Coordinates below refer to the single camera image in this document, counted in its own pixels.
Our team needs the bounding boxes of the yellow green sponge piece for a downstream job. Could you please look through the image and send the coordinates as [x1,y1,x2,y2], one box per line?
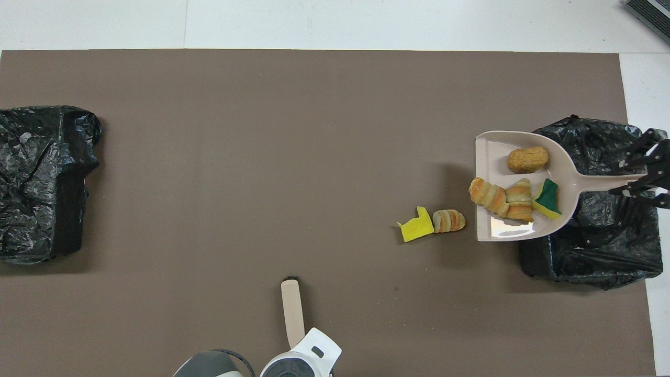
[531,178,563,220]

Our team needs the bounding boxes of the brown peanut-shaped bread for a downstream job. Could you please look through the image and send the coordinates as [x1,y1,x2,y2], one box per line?
[507,146,550,174]

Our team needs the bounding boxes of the orange striped bread piece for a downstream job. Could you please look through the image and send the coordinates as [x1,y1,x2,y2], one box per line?
[505,178,534,223]
[432,209,466,234]
[468,178,509,219]

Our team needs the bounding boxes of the beige plastic dustpan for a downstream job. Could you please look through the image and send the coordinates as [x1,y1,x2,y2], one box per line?
[475,130,647,242]

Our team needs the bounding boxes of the beige hand brush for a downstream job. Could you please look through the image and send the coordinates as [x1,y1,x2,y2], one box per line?
[281,276,306,349]

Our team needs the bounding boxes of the black bag-lined trash bin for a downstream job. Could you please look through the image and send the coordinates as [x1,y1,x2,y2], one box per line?
[0,106,103,265]
[518,115,664,291]

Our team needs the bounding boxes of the grey ribbed device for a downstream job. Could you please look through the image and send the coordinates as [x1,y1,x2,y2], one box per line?
[624,0,670,45]

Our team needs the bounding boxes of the notched yellow sponge piece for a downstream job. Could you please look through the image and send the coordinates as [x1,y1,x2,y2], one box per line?
[397,206,435,243]

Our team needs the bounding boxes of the brown table mat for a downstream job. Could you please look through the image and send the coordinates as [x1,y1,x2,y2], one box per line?
[0,49,656,377]

